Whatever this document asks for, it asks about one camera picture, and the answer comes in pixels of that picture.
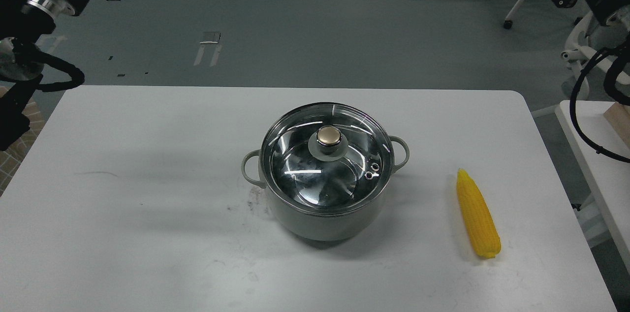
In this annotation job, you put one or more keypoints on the glass pot lid gold knob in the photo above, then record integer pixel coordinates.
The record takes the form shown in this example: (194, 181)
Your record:
(327, 158)

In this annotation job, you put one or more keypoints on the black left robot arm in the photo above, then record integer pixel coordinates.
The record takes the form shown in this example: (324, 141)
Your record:
(22, 23)

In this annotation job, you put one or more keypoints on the yellow corn cob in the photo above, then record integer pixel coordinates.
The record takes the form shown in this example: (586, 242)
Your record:
(478, 222)

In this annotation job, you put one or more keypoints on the grey-green steel cooking pot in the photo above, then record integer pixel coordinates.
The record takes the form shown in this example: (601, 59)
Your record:
(322, 227)

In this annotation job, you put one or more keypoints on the wooden block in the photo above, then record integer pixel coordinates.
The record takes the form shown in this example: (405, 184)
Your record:
(618, 117)

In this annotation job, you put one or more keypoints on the beige checkered cushion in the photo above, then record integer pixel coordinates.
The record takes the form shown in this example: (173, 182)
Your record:
(12, 157)

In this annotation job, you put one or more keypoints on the white side table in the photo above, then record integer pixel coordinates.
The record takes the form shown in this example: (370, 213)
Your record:
(606, 211)

